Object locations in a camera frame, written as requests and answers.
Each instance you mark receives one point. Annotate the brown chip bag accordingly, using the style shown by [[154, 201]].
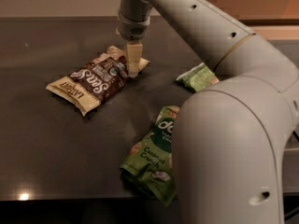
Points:
[[94, 83]]

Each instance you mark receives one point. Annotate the green Kettle chip bag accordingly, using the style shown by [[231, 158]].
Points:
[[198, 78]]

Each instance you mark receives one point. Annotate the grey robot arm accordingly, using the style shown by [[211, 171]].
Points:
[[228, 140]]

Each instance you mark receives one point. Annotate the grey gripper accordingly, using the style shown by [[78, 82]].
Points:
[[132, 28]]

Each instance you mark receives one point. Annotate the green Dang rice chip bag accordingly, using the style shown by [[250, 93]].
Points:
[[149, 163]]

